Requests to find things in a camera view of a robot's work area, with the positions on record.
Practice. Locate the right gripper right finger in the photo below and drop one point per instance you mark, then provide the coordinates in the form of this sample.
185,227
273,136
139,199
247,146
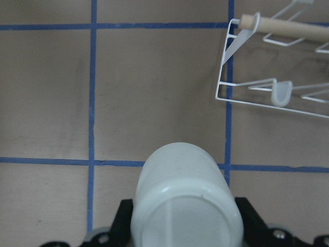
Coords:
255,229

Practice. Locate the white wire cup rack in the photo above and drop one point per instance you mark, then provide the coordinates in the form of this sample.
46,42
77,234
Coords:
282,29

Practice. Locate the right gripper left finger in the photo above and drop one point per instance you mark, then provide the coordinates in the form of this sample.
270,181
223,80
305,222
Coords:
120,231

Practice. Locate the cream white plastic cup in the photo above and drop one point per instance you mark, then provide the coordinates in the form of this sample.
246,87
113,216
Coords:
182,199

